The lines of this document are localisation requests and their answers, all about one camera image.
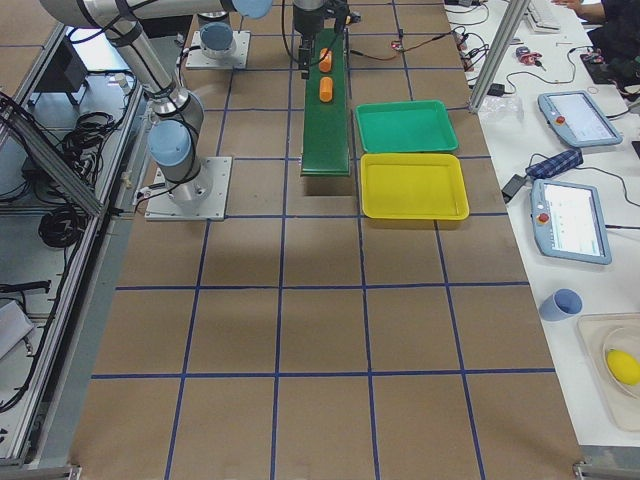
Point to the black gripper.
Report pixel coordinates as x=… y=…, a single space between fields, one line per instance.
x=303 y=20

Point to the orange cylinder marked 4680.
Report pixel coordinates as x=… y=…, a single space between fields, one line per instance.
x=325 y=60

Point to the plain orange cylinder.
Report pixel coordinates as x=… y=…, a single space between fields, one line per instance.
x=326 y=89

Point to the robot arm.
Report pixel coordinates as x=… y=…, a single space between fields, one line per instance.
x=172 y=140
x=218 y=46

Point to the green conveyor belt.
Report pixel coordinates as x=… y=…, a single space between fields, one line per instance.
x=325 y=141

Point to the green plastic tray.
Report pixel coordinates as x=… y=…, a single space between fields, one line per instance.
x=406 y=127

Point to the yellow plastic tray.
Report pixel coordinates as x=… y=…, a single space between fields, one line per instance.
x=413 y=186

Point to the far teach pendant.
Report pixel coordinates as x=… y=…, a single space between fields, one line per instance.
x=577 y=120

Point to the teach pendant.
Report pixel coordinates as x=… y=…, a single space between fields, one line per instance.
x=568 y=222
x=577 y=120

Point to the blue plaid pouch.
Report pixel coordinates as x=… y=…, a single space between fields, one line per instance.
x=544 y=167

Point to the near teach pendant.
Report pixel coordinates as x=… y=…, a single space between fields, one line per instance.
x=568 y=222

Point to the blue plastic cup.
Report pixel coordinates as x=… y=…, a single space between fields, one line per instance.
x=562 y=304

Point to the clear plastic bin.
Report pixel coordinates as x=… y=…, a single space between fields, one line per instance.
x=599 y=335

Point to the yellow lemon toy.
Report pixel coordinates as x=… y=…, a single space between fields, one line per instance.
x=623 y=366

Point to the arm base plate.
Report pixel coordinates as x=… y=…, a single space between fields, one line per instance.
x=201 y=57
x=203 y=198

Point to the aluminium frame post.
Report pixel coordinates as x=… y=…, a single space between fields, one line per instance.
x=502 y=39

